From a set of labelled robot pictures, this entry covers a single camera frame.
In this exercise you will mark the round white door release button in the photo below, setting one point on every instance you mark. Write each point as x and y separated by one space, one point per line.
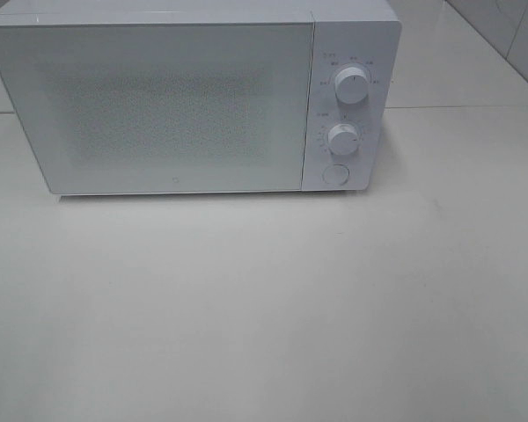
336 175

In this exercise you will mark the white timer knob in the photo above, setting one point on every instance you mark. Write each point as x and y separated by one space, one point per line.
343 139

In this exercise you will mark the white microwave door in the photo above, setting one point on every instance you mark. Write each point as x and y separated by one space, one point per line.
161 108

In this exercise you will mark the upper white power knob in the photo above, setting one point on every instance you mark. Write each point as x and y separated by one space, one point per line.
352 84

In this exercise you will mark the white microwave oven body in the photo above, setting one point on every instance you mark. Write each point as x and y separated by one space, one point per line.
343 33

